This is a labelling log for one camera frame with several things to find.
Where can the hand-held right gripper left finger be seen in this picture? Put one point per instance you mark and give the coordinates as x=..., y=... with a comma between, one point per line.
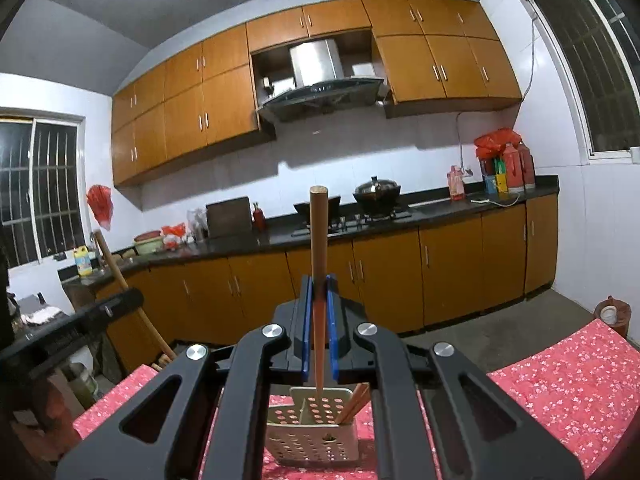
x=306, y=330

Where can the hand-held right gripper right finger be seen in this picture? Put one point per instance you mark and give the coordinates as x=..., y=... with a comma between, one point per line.
x=334, y=330

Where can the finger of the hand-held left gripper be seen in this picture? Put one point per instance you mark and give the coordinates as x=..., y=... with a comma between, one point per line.
x=112, y=310

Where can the reddish brown chopstick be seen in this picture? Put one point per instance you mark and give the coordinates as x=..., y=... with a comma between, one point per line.
x=350, y=407
x=359, y=400
x=318, y=260

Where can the pale green perforated utensil holder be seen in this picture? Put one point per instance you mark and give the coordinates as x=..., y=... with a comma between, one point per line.
x=310, y=435

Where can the metal pot on floor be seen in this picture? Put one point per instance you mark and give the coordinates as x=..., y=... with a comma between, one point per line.
x=82, y=385

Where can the yellow detergent bottle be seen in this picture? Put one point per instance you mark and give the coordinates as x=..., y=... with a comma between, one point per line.
x=83, y=262

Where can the green plastic basin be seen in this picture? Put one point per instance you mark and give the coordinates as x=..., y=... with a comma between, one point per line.
x=147, y=244

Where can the black kitchen countertop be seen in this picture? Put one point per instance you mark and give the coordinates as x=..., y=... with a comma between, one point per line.
x=280, y=242

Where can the orange plastic bag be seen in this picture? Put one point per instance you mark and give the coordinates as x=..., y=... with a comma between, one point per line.
x=174, y=236

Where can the black gas stove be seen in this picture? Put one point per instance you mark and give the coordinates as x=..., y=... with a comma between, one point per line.
x=380, y=220

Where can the black wok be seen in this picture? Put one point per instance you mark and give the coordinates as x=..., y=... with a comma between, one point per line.
x=302, y=210

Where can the red sauce bottle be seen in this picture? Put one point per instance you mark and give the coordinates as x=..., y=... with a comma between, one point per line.
x=259, y=219

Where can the wooden lower cabinets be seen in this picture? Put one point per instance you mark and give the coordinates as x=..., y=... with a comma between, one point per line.
x=450, y=270

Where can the dark wooden cutting board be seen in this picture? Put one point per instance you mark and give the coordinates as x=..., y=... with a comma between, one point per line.
x=229, y=217

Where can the black pot with lid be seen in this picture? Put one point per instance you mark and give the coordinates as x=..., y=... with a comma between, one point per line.
x=377, y=195

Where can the pink bottle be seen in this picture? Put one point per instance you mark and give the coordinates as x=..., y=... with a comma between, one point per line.
x=456, y=185

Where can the long wooden upper cabinet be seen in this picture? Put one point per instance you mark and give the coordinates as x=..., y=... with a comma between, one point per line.
x=190, y=110

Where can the green and yellow bottles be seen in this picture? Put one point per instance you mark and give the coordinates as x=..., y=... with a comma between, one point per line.
x=492, y=177

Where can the red floral tablecloth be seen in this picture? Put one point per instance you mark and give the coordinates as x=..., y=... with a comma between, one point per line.
x=550, y=380

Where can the red thermos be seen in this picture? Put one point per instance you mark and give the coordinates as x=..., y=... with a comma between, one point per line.
x=527, y=167
x=512, y=170

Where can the large red plastic bag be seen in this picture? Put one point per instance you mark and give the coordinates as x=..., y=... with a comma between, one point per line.
x=495, y=142

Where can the steel range hood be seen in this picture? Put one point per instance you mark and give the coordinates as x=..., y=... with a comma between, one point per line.
x=320, y=80

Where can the brown jar with white lid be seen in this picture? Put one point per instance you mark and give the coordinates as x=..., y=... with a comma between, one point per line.
x=612, y=317

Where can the short wooden upper cabinet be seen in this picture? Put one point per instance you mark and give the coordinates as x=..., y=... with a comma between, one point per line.
x=450, y=60

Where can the large window with mesh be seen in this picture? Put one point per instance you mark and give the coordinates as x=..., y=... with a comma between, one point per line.
x=595, y=50

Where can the red plastic bag on wall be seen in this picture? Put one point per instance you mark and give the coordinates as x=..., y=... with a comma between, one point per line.
x=100, y=205

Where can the barred window with white frame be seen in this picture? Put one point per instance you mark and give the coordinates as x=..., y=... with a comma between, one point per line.
x=40, y=190

